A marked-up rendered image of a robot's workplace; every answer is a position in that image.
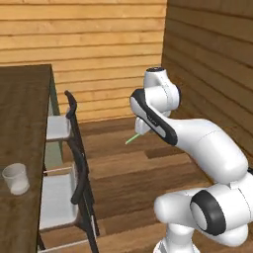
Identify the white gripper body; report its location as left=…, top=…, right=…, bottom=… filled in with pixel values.
left=134, top=117, right=153, bottom=136

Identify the green straw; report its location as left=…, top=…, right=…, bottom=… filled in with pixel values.
left=125, top=132, right=141, bottom=145

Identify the dark wood dining counter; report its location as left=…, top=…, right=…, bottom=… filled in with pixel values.
left=0, top=63, right=64, bottom=253

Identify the clear glass cup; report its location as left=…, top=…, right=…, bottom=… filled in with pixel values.
left=1, top=162, right=31, bottom=197

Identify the black chair with white seat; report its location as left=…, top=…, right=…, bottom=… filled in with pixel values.
left=37, top=137, right=101, bottom=253
left=43, top=90, right=90, bottom=176

